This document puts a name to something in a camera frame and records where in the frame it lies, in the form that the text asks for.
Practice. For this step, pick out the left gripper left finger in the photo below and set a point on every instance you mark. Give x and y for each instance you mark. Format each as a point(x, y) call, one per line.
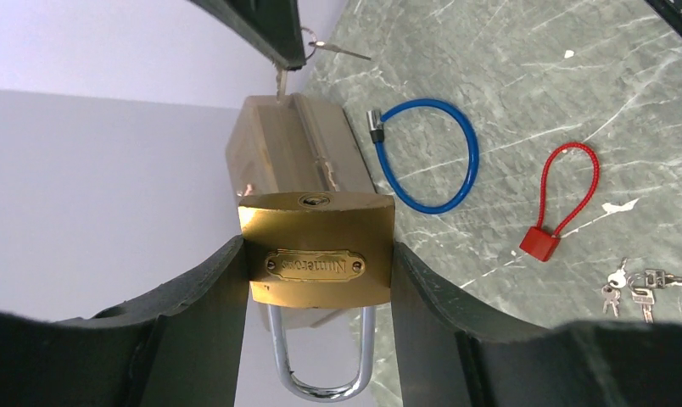
point(176, 345)

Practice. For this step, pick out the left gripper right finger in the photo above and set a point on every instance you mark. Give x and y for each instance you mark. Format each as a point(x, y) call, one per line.
point(453, 349)

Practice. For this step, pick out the brass padlock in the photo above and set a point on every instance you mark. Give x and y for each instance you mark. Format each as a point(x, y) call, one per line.
point(319, 250)

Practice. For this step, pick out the brown plastic toolbox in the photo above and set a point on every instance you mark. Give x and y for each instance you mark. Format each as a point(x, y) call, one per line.
point(294, 144)

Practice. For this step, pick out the bunch of silver keys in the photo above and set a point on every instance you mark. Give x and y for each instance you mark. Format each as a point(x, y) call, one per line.
point(641, 287)

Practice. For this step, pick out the blue cable lock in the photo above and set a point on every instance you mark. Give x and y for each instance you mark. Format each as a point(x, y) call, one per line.
point(457, 144)

